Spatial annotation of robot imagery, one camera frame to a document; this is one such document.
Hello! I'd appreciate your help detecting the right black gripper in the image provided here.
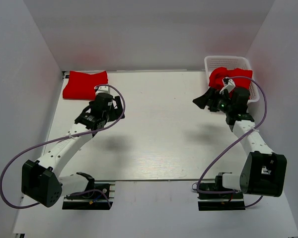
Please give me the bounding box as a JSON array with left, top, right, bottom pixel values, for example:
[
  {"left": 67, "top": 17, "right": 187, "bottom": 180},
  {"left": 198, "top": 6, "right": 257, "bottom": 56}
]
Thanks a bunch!
[{"left": 193, "top": 87, "right": 234, "bottom": 114}]

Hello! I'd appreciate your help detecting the red t-shirt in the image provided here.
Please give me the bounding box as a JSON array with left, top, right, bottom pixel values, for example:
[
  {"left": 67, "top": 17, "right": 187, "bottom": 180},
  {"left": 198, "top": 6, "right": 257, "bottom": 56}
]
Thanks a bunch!
[
  {"left": 63, "top": 71, "right": 108, "bottom": 101},
  {"left": 209, "top": 67, "right": 253, "bottom": 90}
]

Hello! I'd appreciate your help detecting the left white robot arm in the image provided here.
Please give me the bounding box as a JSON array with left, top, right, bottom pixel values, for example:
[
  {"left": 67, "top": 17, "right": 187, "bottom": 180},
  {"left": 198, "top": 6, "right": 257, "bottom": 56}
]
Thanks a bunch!
[{"left": 21, "top": 93, "right": 124, "bottom": 207}]

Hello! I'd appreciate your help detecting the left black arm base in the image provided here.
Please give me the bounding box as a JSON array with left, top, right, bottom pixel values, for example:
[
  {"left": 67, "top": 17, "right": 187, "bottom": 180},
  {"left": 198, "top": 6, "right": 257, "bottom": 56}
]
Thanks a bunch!
[{"left": 62, "top": 181, "right": 115, "bottom": 211}]

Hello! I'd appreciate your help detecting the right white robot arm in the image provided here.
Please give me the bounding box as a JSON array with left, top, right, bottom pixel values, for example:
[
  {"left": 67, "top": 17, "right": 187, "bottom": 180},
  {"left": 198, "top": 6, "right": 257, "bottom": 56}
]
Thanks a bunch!
[{"left": 193, "top": 87, "right": 287, "bottom": 198}]

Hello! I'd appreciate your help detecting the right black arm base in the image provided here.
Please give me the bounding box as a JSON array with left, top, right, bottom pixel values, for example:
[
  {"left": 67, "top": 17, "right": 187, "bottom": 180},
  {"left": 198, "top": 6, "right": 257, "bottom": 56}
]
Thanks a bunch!
[{"left": 192, "top": 173, "right": 245, "bottom": 211}]

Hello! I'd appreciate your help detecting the white plastic basket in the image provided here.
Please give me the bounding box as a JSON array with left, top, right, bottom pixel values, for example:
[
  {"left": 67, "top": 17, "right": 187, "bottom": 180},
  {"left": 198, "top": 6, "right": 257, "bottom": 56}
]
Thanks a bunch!
[{"left": 204, "top": 56, "right": 260, "bottom": 104}]

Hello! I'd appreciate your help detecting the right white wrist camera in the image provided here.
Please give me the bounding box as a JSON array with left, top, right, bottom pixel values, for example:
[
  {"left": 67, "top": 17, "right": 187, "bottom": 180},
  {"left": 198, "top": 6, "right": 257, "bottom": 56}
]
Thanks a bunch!
[{"left": 220, "top": 77, "right": 235, "bottom": 95}]

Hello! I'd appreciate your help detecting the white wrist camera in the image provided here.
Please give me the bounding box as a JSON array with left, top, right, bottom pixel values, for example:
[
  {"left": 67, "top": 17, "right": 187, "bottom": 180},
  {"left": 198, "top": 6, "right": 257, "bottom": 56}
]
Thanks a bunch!
[
  {"left": 220, "top": 77, "right": 235, "bottom": 95},
  {"left": 94, "top": 85, "right": 110, "bottom": 95}
]

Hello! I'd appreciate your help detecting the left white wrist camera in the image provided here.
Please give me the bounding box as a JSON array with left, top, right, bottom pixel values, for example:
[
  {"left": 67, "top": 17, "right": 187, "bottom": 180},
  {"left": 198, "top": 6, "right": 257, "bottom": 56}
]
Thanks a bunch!
[{"left": 94, "top": 85, "right": 110, "bottom": 95}]

